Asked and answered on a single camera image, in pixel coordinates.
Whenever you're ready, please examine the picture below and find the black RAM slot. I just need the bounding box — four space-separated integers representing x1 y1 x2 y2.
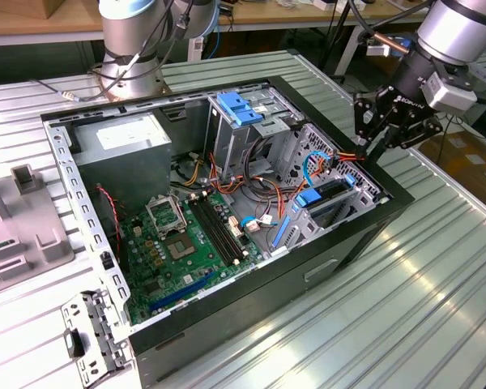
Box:
194 194 242 263
201 191 249 258
191 194 239 266
198 193 245 260

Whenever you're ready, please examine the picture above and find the green motherboard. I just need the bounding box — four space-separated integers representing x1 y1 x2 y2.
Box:
119 189 271 325

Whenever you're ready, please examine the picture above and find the black bracket latch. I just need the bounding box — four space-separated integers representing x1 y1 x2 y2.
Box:
63 327 86 358

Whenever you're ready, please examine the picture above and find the wooden desk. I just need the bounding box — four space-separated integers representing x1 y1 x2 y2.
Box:
0 0 467 48

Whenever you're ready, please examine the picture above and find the black case fan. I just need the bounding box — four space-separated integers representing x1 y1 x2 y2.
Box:
93 182 125 248

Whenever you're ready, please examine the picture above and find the hard disk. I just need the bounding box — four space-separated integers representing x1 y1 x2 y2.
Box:
271 173 357 253

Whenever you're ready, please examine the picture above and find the grey power supply unit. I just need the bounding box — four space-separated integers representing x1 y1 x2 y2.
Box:
71 112 173 207

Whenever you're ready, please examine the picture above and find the small cardboard box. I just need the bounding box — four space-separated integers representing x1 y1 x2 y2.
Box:
44 0 102 20

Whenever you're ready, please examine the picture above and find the metal socket cover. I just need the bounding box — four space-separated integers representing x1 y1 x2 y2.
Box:
144 193 187 236

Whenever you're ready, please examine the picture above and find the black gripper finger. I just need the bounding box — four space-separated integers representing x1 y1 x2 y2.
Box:
352 88 392 157
368 115 445 164

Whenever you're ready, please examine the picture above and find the CPU socket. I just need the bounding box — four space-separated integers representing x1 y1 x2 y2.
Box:
164 233 198 260

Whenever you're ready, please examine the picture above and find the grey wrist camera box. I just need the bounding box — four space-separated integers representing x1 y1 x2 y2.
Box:
423 72 479 115

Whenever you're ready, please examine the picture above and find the red black twisted wire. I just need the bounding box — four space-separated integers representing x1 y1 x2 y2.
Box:
95 184 126 244

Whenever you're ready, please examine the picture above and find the black cable metal plug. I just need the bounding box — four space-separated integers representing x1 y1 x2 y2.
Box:
30 76 125 102

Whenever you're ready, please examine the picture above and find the blue wire white label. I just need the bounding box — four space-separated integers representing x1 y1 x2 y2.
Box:
239 216 281 233

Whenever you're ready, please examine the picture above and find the grey metal disk bay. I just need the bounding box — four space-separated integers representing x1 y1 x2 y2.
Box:
273 122 391 260

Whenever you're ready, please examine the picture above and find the blue expansion slot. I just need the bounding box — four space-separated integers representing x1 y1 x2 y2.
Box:
147 270 216 314

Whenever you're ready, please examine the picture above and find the yellow black wire bundle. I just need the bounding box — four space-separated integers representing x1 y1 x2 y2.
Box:
173 152 207 188

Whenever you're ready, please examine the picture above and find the brown square base plate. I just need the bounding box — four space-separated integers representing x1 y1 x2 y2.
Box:
91 67 172 102

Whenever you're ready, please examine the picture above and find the blue plastic drive latch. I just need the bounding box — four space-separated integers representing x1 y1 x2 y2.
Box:
217 92 264 126

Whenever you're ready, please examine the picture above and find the grey parts rack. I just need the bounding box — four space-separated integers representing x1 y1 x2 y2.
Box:
0 164 76 300

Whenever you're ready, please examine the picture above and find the grey metal slot bracket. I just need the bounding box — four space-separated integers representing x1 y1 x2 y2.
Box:
60 288 134 386

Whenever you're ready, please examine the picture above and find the black open PC case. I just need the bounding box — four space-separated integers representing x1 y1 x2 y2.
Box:
39 75 416 386

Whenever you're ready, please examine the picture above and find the large brown cardboard box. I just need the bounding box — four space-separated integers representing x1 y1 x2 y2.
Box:
419 129 486 207

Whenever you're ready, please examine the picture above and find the orange red wire bundle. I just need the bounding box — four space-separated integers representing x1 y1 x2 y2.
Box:
208 135 305 222

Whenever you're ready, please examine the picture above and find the grey optical drive cage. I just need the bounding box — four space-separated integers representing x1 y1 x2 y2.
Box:
204 87 305 183

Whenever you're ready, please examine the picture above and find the light blue flat wire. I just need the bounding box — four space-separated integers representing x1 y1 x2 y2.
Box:
301 148 334 190

